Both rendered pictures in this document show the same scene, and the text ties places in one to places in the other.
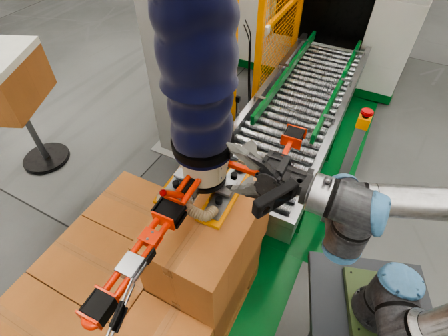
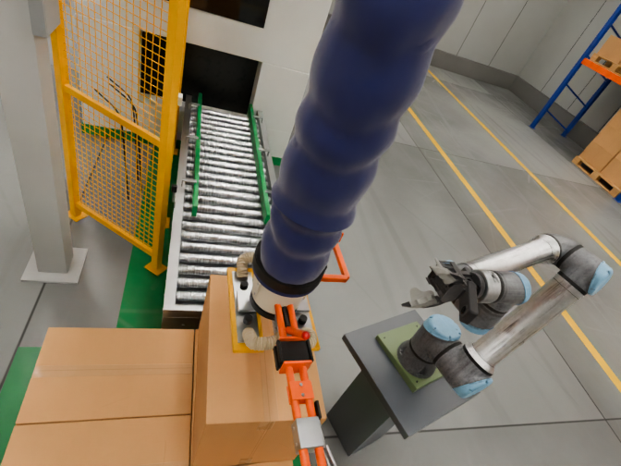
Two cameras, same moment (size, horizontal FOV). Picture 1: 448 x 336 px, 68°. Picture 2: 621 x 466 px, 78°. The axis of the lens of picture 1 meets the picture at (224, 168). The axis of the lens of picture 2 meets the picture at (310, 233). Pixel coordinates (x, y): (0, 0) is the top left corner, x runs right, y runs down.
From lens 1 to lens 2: 0.83 m
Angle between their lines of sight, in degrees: 39
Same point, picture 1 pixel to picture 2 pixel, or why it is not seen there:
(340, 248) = (492, 322)
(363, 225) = (519, 299)
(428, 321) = (485, 349)
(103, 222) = (66, 416)
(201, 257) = not seen: hidden behind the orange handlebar
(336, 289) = (382, 358)
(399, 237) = (346, 289)
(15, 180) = not seen: outside the picture
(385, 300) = (443, 348)
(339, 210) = (507, 294)
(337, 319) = (396, 382)
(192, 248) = (276, 384)
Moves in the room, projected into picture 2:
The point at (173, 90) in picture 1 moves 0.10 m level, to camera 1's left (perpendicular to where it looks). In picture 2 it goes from (320, 220) to (287, 228)
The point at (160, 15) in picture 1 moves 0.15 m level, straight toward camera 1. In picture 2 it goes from (347, 149) to (404, 190)
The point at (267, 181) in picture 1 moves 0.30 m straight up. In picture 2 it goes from (456, 289) to (537, 196)
